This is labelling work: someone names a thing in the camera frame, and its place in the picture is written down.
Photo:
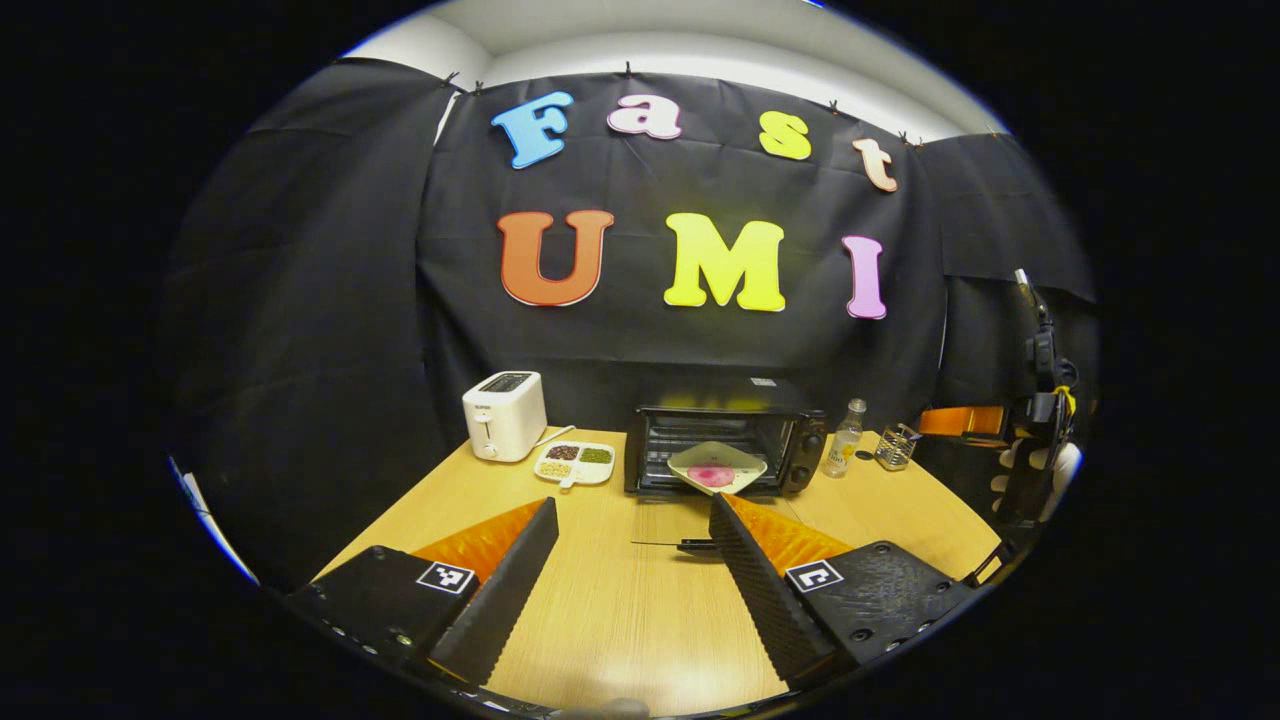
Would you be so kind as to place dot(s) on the black electric oven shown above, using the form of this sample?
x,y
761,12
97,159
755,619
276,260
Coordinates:
x,y
803,445

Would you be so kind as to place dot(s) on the white divided dish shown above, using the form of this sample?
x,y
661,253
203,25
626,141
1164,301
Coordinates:
x,y
575,465

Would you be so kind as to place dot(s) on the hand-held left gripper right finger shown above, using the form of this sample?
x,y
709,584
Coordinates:
x,y
765,600

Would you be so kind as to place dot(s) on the white square plate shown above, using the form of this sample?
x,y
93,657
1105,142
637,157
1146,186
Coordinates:
x,y
720,455

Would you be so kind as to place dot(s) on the clear glass bottle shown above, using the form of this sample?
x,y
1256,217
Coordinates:
x,y
842,445

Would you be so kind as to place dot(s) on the pink round meat slice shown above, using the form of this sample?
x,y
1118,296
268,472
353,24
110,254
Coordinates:
x,y
711,476

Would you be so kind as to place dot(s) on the white toaster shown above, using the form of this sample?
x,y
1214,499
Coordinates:
x,y
505,420

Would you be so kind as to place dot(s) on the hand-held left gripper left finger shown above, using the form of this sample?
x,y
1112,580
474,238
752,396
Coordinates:
x,y
500,600

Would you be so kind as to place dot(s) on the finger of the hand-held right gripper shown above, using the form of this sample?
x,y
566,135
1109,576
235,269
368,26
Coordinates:
x,y
960,422

